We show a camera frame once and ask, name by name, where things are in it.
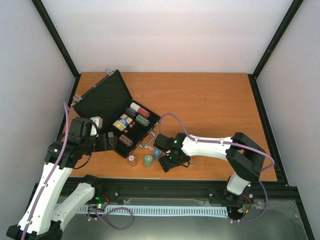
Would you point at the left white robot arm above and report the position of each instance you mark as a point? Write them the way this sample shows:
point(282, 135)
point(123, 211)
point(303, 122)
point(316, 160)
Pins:
point(42, 219)

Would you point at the dark blue poker chip stack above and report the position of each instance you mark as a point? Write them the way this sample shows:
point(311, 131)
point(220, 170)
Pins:
point(131, 113)

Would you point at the light green poker chip stack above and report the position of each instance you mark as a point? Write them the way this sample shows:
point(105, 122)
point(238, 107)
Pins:
point(148, 159)

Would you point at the white slotted cable duct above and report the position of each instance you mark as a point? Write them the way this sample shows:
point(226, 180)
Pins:
point(159, 211)

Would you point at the light blue poker chip stack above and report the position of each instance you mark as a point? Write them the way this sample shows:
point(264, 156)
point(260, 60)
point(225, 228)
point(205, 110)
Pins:
point(157, 153)

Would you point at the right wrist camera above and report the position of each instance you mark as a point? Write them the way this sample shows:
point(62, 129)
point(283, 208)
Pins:
point(164, 143)

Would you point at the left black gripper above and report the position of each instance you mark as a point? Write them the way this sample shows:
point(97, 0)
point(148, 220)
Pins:
point(104, 146)

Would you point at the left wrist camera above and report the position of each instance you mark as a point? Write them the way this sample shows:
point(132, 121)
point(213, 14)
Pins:
point(97, 124)

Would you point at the red poker chip stack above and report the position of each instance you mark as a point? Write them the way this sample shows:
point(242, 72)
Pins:
point(143, 112)

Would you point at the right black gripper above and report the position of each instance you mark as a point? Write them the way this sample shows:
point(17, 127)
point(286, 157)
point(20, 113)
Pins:
point(167, 164)

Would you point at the clear round dealer button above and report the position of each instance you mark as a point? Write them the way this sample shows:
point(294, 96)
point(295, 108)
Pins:
point(192, 163)

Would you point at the dark green poker chip stack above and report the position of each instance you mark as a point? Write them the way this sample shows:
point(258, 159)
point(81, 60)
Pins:
point(142, 120)

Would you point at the black poker set case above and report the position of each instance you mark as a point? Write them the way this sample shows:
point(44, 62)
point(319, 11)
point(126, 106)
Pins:
point(109, 99)

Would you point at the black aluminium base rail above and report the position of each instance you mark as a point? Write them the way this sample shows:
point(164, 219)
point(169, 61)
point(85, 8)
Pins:
point(118, 190)

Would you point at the orange white poker chip stack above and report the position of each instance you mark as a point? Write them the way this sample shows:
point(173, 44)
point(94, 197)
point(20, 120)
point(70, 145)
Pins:
point(132, 160)

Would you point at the blue yellow card deck box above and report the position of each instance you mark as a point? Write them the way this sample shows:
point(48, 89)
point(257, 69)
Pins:
point(123, 122)

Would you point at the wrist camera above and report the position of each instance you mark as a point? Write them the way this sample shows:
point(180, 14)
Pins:
point(164, 143)
point(97, 124)

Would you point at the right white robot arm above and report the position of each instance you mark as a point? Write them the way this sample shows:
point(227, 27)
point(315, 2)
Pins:
point(244, 156)

